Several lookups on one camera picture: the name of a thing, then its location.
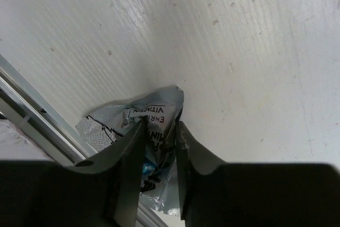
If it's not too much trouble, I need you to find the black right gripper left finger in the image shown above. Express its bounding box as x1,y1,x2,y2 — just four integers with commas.
1,121,147,226

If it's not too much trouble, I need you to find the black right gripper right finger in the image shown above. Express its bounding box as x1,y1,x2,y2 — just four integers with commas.
176,121,339,226

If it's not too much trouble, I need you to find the silver mint candy packet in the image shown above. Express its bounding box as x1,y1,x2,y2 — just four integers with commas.
76,86,184,216

